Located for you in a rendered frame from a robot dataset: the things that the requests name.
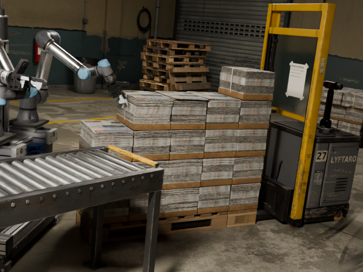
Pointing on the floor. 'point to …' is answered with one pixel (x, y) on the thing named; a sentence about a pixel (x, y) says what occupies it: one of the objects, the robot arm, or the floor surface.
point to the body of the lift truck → (315, 167)
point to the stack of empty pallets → (160, 49)
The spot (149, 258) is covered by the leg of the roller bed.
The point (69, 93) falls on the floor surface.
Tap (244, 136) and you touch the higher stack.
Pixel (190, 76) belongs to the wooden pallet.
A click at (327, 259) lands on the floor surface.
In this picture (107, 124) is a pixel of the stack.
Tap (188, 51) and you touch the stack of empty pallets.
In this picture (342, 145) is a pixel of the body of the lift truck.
